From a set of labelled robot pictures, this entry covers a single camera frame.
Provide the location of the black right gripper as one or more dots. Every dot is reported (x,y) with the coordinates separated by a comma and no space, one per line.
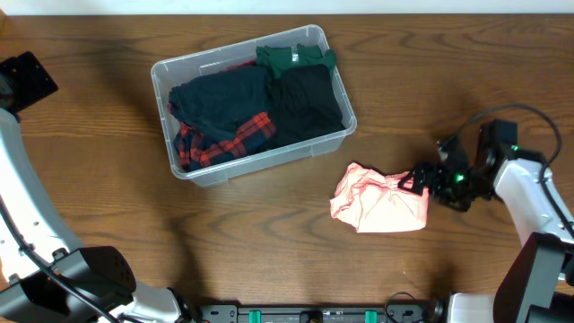
(437,170)

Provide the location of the pink garment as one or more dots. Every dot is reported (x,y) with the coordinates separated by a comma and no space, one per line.
(374,203)

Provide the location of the black garment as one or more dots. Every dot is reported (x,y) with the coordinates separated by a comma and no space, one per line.
(304,105)

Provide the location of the green garment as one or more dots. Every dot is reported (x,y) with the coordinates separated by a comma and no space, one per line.
(280,60)

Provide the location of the dark teal garment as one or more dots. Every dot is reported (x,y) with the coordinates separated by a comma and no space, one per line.
(217,104)

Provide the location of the red plaid flannel shirt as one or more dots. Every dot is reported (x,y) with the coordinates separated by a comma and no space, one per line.
(197,151)

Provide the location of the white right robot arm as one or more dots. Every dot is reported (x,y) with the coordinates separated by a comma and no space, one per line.
(520,179)

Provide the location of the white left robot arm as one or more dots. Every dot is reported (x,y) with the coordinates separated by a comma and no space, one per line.
(53,277)

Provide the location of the clear plastic storage bin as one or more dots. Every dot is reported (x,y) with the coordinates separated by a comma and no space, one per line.
(172,72)

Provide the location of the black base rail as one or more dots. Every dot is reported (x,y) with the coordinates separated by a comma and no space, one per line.
(400,307)

